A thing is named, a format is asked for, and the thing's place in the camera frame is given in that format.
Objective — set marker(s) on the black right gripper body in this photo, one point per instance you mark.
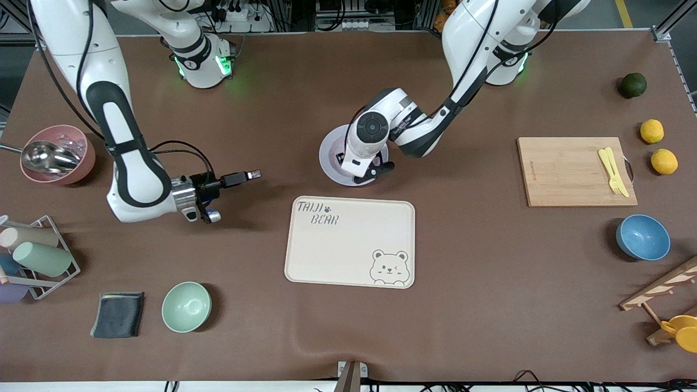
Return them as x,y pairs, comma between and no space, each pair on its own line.
207,185

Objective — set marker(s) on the white round plate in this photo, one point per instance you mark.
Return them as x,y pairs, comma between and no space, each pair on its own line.
329,158

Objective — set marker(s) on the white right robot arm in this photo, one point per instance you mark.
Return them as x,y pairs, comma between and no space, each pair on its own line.
136,179

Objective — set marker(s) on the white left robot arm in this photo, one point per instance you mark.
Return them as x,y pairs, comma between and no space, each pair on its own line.
468,32

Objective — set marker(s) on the cream tray with bear print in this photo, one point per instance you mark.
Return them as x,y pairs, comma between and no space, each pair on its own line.
348,245

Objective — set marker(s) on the light green bowl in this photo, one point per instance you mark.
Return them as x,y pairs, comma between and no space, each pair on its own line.
186,307

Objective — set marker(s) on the pink bowl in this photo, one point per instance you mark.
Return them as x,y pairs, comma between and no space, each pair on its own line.
81,163

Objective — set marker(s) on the dark grey folded cloth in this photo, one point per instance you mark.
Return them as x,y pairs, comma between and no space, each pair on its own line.
117,316

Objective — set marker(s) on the white power strip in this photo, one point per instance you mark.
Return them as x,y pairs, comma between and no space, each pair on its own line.
239,16

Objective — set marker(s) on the metal scoop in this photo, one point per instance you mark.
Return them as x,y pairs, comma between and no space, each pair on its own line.
46,157

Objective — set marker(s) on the bag of orange fruits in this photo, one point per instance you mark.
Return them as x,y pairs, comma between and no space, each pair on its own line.
442,16

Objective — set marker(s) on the wooden cutting board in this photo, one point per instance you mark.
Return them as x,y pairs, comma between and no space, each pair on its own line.
550,179

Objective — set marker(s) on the green cup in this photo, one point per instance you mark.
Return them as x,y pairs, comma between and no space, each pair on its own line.
43,259

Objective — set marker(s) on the beige cup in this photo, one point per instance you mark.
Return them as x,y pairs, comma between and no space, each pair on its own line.
32,236

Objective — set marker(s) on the blue cup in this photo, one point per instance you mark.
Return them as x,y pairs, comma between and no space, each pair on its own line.
8,265

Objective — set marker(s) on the purple cup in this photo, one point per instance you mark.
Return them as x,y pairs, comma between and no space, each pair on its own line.
11,294

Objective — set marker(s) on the yellow plastic fork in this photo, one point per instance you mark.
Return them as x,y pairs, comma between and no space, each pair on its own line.
609,166

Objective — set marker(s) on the yellow plastic knife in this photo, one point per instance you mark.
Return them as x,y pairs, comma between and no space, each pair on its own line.
621,182

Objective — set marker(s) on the dark green avocado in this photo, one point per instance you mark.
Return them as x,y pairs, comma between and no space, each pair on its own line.
633,85

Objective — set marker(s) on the blue bowl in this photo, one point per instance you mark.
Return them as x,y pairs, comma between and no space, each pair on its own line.
643,238

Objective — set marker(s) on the yellow lemon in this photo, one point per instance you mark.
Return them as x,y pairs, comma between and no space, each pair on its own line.
652,131
664,161

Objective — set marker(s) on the wooden cup stand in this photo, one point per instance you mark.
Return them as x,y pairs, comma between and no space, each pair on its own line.
661,288

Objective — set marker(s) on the yellow cup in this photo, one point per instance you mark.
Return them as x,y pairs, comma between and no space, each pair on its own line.
686,332

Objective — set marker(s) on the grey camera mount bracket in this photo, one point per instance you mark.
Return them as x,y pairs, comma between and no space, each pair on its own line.
351,375

